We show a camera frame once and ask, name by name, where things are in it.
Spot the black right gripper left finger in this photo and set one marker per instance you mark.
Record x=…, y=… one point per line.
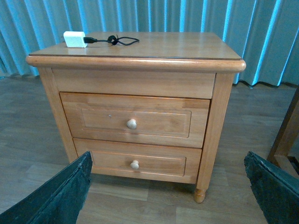
x=58, y=201

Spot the white charger adapter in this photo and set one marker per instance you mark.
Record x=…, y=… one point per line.
x=74, y=39

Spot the dark wooden furniture piece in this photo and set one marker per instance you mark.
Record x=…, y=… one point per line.
x=288, y=132

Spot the wooden drawer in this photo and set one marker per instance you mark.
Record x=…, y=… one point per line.
x=172, y=164
x=177, y=122

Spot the wooden nightstand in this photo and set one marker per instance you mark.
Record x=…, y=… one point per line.
x=161, y=64

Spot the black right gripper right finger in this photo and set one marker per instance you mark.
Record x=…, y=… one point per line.
x=276, y=191

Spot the pale blue-grey curtain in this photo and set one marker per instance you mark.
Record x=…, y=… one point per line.
x=265, y=33

